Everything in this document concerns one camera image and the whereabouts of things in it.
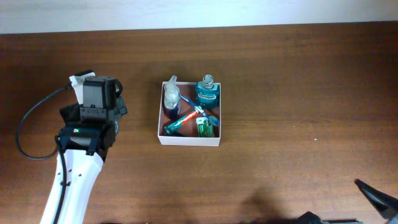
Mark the foam pump bottle blue liquid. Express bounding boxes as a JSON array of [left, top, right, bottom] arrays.
[[164, 75, 181, 120]]

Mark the blue disposable razor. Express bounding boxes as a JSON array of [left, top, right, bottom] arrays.
[[171, 132, 186, 138]]

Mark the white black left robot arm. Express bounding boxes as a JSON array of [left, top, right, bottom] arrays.
[[40, 103, 119, 223]]

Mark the green white toothpaste tube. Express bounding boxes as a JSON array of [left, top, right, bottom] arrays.
[[164, 110, 198, 135]]

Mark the teal mouthwash bottle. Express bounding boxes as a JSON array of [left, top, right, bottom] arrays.
[[195, 75, 220, 110]]

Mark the green soap box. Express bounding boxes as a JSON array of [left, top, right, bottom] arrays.
[[196, 117, 215, 138]]

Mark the pink white open box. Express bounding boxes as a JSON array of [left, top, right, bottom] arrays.
[[157, 82, 222, 146]]

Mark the blue white toothbrush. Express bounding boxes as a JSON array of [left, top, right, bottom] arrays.
[[180, 95, 220, 126]]

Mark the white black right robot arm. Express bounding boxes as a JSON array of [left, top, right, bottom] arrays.
[[294, 179, 397, 224]]

